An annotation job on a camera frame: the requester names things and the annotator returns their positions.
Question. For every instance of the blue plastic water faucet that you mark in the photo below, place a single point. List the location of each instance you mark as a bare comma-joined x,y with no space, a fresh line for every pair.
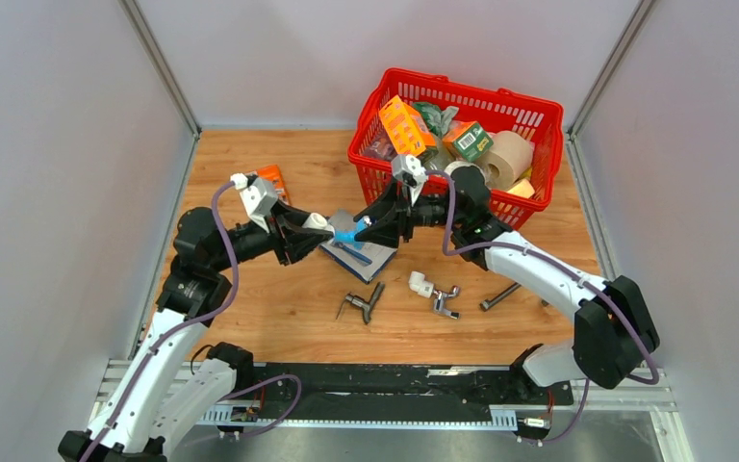
348,237

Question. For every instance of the beige toilet paper roll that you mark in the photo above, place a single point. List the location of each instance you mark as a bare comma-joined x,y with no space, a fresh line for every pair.
508,157

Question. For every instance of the green plastic bag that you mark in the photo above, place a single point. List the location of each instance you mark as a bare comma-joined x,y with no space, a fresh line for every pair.
437,120

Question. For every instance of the dark metal faucet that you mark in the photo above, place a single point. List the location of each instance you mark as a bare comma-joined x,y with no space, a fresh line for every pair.
487,304
365,306

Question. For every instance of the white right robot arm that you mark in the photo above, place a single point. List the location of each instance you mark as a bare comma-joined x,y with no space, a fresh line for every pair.
614,334

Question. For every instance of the orange carton box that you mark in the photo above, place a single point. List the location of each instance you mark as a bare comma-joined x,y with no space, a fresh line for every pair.
406,129

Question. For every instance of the red plastic shopping basket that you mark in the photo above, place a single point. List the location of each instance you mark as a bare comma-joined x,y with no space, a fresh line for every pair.
536,120

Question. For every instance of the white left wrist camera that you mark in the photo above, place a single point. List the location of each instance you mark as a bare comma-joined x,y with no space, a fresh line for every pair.
258,197

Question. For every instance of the blue grey razor box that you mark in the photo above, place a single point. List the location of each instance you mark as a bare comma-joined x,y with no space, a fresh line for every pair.
364,260

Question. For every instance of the dark metal faucet right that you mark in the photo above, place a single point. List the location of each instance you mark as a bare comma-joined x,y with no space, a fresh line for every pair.
487,304

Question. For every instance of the green small box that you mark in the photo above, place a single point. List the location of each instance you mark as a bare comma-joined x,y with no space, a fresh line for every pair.
467,141

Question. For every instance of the white pipe elbow second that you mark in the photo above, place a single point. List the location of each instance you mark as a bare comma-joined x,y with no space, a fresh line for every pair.
418,284

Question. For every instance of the orange blister pack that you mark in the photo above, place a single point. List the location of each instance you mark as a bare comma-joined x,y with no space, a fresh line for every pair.
273,174

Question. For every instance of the white wrapped roll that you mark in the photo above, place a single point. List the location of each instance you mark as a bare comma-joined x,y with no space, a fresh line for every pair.
453,166

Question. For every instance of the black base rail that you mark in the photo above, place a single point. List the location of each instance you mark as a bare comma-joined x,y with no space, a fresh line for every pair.
393,393

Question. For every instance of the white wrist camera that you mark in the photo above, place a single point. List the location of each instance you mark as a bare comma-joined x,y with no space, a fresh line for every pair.
258,197
410,172

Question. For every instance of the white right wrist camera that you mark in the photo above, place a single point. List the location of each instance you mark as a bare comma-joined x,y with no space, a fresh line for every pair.
410,172

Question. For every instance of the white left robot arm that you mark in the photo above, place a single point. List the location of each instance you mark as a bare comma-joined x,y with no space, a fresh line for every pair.
142,420

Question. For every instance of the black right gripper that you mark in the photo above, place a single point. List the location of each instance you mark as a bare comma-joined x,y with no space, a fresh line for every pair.
391,225

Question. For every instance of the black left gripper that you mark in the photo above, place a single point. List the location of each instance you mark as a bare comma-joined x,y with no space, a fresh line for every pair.
300,241

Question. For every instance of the white plastic pipe elbow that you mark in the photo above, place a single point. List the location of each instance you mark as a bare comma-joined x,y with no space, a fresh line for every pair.
316,221

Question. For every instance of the yellow sponge block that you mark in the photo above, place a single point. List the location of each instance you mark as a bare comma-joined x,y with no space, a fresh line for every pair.
522,188

